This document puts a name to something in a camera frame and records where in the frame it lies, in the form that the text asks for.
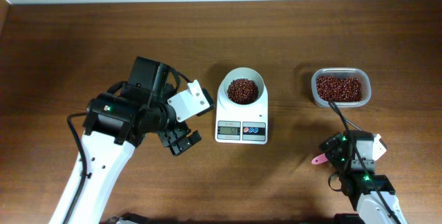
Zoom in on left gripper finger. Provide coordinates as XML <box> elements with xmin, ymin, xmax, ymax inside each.
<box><xmin>197</xmin><ymin>88</ymin><xmax>214</xmax><ymax>117</ymax></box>
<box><xmin>170</xmin><ymin>131</ymin><xmax>202</xmax><ymax>156</ymax></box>

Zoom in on pink measuring scoop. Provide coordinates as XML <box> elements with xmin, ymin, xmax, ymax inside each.
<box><xmin>311</xmin><ymin>153</ymin><xmax>328</xmax><ymax>165</ymax></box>

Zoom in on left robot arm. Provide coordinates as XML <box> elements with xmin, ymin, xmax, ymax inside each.
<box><xmin>50</xmin><ymin>57</ymin><xmax>214</xmax><ymax>223</ymax></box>

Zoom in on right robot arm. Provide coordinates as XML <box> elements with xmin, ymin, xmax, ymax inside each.
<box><xmin>311</xmin><ymin>130</ymin><xmax>406</xmax><ymax>223</ymax></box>

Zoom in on white digital kitchen scale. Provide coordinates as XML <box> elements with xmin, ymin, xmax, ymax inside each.
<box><xmin>215</xmin><ymin>87</ymin><xmax>269</xmax><ymax>144</ymax></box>

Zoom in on red beans in bowl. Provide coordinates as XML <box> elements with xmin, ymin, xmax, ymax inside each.
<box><xmin>227</xmin><ymin>78</ymin><xmax>259</xmax><ymax>104</ymax></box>

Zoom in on white round bowl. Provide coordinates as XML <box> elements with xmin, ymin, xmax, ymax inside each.
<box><xmin>219</xmin><ymin>67</ymin><xmax>267</xmax><ymax>106</ymax></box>

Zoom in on red beans in container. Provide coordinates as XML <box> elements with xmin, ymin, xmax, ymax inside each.
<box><xmin>316</xmin><ymin>76</ymin><xmax>363</xmax><ymax>102</ymax></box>

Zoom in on clear plastic bean container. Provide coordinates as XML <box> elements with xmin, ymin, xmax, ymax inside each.
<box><xmin>311</xmin><ymin>68</ymin><xmax>372</xmax><ymax>108</ymax></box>

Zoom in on right black cable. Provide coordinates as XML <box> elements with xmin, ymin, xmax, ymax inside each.
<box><xmin>327</xmin><ymin>99</ymin><xmax>403</xmax><ymax>224</ymax></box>

